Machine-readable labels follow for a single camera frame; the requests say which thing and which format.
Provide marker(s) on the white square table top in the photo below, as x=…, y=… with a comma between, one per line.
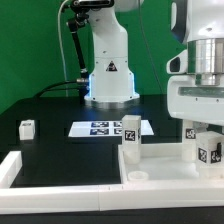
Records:
x=158, y=162

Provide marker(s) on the white fiducial marker sheet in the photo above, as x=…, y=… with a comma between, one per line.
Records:
x=95, y=128

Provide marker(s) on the white U-shaped obstacle fence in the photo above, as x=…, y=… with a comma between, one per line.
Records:
x=125, y=195

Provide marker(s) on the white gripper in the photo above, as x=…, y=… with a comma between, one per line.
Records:
x=204, y=104

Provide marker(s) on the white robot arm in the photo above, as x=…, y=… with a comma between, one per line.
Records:
x=197, y=24

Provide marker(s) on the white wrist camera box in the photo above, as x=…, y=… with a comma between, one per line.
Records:
x=178, y=65

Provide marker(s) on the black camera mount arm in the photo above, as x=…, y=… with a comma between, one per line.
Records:
x=81, y=10

